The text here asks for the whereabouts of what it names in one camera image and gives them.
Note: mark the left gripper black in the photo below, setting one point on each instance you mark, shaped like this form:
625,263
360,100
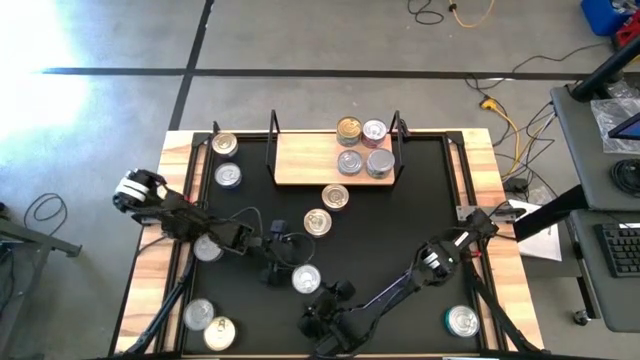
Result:
277,250

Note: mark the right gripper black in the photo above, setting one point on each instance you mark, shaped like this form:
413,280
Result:
335,322

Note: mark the gold-lid can blue red label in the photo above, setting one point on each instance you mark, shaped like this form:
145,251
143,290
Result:
317,222
335,196

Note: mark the silver-lid can green label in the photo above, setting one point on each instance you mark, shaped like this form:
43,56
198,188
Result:
350,162

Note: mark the silver-lid can white teal label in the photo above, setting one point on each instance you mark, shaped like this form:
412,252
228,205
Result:
380,163

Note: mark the gold-lid can olive label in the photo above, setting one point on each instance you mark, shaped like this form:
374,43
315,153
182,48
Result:
349,131

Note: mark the silver-lid can red label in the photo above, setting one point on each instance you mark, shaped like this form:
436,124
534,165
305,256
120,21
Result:
374,132

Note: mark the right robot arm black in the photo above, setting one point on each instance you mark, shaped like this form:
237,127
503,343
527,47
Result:
390,300

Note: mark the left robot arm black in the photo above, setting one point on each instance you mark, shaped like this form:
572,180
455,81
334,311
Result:
175,217

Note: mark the black table mat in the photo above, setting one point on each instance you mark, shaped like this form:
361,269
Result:
390,240

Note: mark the silver-lid can blue label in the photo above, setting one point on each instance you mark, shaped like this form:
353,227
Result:
228,175

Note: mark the gold-lid can cream label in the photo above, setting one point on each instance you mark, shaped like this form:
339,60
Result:
224,144

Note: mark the white paper sheet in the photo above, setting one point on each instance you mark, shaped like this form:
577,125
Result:
542,247

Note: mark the black power brick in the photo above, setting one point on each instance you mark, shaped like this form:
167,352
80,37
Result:
515,184

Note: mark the grey metal stand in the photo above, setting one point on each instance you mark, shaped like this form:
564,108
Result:
50,241

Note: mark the caster wheel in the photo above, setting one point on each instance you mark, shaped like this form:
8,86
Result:
581,316

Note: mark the grey desk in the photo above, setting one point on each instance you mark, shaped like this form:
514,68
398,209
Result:
575,150
587,280

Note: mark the black keyboard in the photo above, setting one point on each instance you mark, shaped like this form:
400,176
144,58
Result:
620,250

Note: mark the clear plastic bag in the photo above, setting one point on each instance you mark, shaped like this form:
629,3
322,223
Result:
605,117

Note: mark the monitor with blue screen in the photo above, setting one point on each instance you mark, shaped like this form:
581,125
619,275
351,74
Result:
630,129

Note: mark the black pole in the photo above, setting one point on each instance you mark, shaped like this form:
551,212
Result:
600,75

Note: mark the blue bin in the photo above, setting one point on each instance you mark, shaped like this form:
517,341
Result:
600,17

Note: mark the red box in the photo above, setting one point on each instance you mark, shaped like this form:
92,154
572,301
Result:
630,35

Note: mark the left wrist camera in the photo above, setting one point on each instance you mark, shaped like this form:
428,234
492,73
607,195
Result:
279,227

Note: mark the black diagonal frame strut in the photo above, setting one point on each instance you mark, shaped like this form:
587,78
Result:
165,312
495,310

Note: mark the wooden shelf black metal frame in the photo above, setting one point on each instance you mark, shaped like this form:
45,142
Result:
305,160

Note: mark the black metal table frame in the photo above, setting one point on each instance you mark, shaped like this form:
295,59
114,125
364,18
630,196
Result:
200,139

